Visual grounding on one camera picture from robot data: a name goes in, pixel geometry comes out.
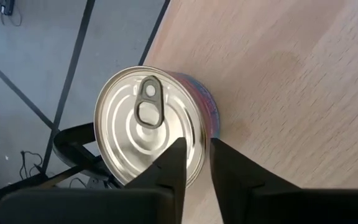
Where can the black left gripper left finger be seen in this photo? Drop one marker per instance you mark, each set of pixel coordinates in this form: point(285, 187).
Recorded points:
point(172, 168)

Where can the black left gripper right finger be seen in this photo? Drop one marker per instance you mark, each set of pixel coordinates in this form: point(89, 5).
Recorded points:
point(228, 174)

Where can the salmon can red blue label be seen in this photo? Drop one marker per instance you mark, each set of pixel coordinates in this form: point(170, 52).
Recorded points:
point(120, 140)

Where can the wooden shelf board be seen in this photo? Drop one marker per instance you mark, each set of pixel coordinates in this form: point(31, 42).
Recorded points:
point(291, 93)

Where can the black curved bracket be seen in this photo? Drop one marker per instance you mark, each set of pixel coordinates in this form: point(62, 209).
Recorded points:
point(70, 146)

